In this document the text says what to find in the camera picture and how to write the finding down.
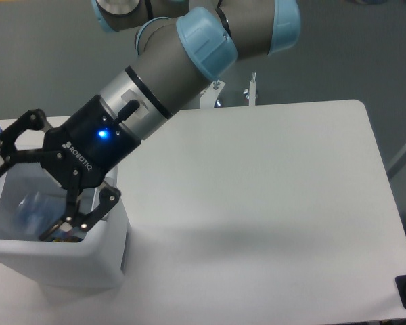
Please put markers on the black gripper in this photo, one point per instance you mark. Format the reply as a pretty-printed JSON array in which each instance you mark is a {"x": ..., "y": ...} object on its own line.
[{"x": 91, "y": 140}]

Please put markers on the crushed clear plastic bottle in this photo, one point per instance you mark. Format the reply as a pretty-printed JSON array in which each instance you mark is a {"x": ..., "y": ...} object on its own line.
[{"x": 36, "y": 213}]

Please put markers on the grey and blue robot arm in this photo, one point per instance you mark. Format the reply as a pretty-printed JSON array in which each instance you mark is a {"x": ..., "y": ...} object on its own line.
[{"x": 181, "y": 50}]

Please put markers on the white plastic trash can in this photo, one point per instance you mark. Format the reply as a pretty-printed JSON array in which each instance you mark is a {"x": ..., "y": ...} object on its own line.
[{"x": 98, "y": 261}]

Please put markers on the blue and yellow snack packet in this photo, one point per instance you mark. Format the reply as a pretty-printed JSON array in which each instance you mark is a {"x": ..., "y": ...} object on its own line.
[{"x": 69, "y": 237}]

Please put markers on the white right frame bracket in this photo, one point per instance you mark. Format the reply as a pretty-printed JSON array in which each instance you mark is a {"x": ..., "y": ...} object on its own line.
[{"x": 210, "y": 94}]

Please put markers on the white upright clamp bracket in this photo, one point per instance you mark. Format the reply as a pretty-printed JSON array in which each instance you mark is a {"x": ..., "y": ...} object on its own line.
[{"x": 250, "y": 94}]

